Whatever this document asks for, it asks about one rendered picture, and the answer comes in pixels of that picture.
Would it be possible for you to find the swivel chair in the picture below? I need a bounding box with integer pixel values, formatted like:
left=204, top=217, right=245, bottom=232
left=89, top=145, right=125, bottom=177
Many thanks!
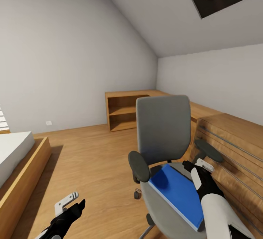
left=128, top=95, right=225, bottom=239

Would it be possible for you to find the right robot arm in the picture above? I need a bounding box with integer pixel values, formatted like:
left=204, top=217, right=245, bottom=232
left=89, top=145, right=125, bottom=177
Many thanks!
left=182, top=159, right=256, bottom=239

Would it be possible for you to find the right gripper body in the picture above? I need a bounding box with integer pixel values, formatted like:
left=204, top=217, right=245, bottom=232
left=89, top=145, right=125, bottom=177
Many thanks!
left=184, top=160, right=198, bottom=172

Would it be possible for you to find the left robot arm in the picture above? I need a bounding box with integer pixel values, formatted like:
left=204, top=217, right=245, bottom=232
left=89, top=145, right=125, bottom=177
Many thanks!
left=35, top=192, right=85, bottom=239

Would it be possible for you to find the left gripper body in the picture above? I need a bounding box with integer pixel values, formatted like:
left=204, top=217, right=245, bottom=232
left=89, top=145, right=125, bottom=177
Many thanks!
left=50, top=203, right=82, bottom=232

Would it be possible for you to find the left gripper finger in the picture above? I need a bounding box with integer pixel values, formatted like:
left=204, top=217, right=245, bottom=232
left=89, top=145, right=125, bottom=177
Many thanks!
left=79, top=199, right=85, bottom=212

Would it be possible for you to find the folder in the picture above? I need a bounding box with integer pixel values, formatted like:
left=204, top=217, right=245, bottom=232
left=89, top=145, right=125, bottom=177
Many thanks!
left=149, top=163, right=204, bottom=231

